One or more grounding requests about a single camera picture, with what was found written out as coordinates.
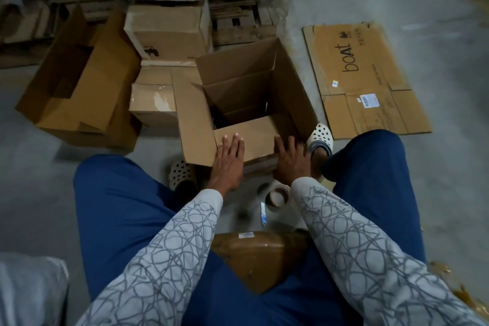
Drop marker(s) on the brown cardboard sheet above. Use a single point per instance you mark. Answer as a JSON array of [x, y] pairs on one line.
[[382, 54]]

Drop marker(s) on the brown plastic-wrapped stool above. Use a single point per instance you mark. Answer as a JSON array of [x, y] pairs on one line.
[[260, 257]]

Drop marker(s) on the person's left white clog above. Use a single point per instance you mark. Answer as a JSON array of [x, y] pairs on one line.
[[182, 175]]

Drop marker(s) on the person's left forearm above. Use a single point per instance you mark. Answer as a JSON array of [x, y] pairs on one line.
[[160, 261]]

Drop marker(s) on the wooden pallet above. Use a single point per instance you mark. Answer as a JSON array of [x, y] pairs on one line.
[[241, 31]]

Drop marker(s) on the person's right forearm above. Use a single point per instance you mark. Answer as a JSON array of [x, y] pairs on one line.
[[367, 261]]

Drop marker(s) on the person's right white clog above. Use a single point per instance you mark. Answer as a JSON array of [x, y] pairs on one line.
[[321, 137]]

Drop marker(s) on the person's white clog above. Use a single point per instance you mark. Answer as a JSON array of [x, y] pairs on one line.
[[182, 175], [321, 137]]

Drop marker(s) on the crumpled brown tape scraps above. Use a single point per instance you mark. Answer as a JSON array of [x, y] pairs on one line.
[[466, 291]]

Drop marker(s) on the cardboard box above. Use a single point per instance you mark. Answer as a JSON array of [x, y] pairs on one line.
[[168, 31]]

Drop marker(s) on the person's right hand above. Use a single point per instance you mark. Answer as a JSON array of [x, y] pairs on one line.
[[292, 161]]

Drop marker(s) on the white woven sack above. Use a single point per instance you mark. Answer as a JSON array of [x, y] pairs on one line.
[[30, 287]]

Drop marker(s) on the person's left hand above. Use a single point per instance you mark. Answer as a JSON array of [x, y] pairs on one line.
[[227, 165]]

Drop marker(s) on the small cardboard box being taped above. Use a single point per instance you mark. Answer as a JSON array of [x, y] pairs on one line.
[[153, 100], [252, 138]]

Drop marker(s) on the person's blue trousers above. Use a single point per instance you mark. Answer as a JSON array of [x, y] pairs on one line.
[[122, 207]]

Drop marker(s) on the large black-label cardboard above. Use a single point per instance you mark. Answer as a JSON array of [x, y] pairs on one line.
[[99, 85]]

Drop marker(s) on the brown packing tape roll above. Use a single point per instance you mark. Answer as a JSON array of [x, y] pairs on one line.
[[279, 187]]

